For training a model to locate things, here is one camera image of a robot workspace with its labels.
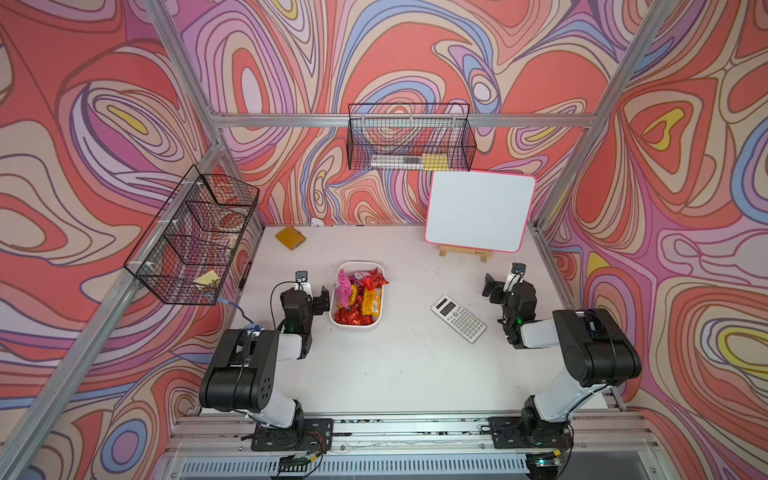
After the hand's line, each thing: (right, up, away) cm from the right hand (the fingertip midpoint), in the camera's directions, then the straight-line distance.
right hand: (503, 282), depth 96 cm
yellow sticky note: (-82, +4, -24) cm, 86 cm away
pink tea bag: (-51, -1, -7) cm, 51 cm away
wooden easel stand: (-3, +9, +9) cm, 13 cm away
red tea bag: (-42, +1, -4) cm, 42 cm away
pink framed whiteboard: (-5, +24, +6) cm, 25 cm away
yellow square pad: (-76, +16, +20) cm, 80 cm away
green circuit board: (-60, -41, -25) cm, 77 cm away
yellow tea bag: (-43, -5, -6) cm, 43 cm away
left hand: (-62, -2, -2) cm, 62 cm away
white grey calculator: (-15, -11, -3) cm, 19 cm away
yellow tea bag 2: (-48, -3, -4) cm, 48 cm away
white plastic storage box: (-48, +4, +2) cm, 48 cm away
